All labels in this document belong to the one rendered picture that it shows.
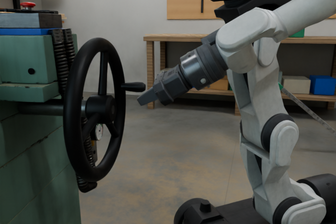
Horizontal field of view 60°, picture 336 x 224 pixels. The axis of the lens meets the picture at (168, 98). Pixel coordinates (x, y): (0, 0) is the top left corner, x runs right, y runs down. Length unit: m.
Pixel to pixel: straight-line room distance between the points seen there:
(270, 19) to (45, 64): 0.44
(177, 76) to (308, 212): 0.81
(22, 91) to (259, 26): 0.47
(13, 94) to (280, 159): 0.80
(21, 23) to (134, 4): 3.52
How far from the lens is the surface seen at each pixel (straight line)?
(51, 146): 0.81
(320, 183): 1.38
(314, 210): 1.29
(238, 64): 0.66
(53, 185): 0.84
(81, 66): 0.50
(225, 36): 0.63
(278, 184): 1.17
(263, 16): 0.63
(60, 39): 0.60
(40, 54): 0.59
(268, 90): 0.99
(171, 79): 0.64
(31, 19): 0.60
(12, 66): 0.62
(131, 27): 4.11
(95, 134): 0.90
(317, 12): 0.67
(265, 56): 0.91
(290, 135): 1.04
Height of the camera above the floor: 0.98
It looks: 14 degrees down
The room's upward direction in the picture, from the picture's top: straight up
